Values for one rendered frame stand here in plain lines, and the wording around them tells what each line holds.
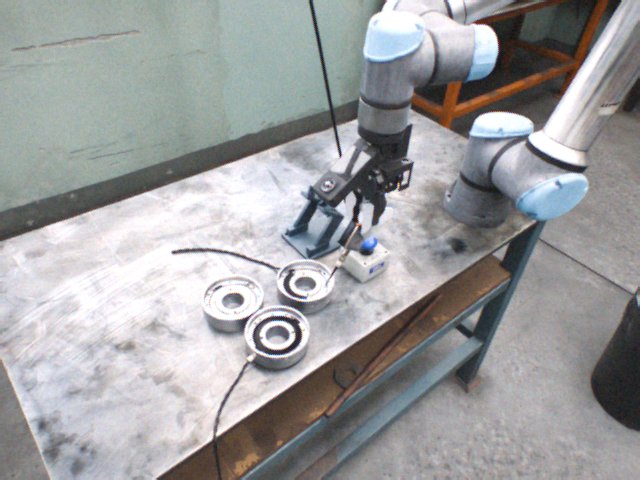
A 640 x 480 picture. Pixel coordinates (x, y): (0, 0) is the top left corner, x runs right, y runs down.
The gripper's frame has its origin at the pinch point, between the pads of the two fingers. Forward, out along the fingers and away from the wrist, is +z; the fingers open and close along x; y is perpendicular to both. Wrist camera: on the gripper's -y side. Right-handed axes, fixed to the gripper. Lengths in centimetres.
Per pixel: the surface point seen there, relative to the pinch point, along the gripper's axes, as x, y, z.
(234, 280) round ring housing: 10.2, -19.5, 9.9
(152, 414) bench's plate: -4.2, -41.0, 12.9
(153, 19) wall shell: 164, 29, 15
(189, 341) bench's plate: 4.6, -31.2, 12.9
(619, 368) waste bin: -35, 89, 74
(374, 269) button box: -1.6, 4.3, 10.7
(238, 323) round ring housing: 1.2, -23.8, 10.0
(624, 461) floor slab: -51, 77, 94
